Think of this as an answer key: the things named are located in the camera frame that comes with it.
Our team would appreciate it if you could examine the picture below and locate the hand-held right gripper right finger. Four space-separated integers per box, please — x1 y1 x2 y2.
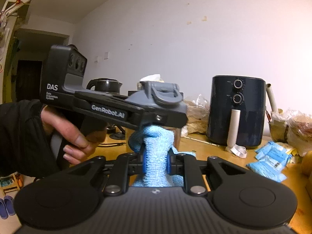
166 149 245 196

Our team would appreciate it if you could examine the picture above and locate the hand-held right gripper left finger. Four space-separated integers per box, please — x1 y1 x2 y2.
65 149 147 197

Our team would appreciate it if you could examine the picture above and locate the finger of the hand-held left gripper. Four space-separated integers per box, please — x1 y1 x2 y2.
141 107 189 130

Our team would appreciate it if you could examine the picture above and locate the light blue cloth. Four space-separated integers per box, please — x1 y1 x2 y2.
127 124 197 188

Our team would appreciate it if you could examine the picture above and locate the clear shaker bottle grey lid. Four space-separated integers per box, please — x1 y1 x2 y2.
127 80 188 152

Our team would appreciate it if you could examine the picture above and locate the person's left hand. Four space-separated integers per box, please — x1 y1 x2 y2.
40 104 98 165

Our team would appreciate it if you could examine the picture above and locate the clear bag with brown contents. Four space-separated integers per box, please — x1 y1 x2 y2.
181 94 210 135

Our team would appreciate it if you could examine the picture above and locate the black phone stand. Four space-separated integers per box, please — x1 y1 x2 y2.
107 124 128 141

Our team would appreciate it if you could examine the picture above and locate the steel electric kettle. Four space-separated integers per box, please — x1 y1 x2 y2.
86 78 123 96

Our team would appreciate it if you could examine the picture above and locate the tissue pack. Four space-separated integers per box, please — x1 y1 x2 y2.
136 74 163 91

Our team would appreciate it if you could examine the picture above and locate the white ribbon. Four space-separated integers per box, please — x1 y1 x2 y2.
225 144 248 158

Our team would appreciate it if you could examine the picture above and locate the black air fryer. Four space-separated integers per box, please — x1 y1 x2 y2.
206 75 267 150

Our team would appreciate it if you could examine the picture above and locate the blue snack packet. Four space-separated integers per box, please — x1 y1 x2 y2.
255 158 290 173
246 162 288 182
254 141 276 161
268 142 293 164

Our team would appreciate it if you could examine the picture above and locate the white tube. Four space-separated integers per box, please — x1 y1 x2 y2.
265 83 278 114

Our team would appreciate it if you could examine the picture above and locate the plastic bag of flatbread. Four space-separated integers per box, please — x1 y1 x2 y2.
268 107 312 157

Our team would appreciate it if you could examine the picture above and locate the blue slipper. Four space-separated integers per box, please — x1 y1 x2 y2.
4 195 16 216
0 198 9 219

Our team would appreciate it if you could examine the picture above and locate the black cable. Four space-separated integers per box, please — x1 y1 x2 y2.
97 141 128 148

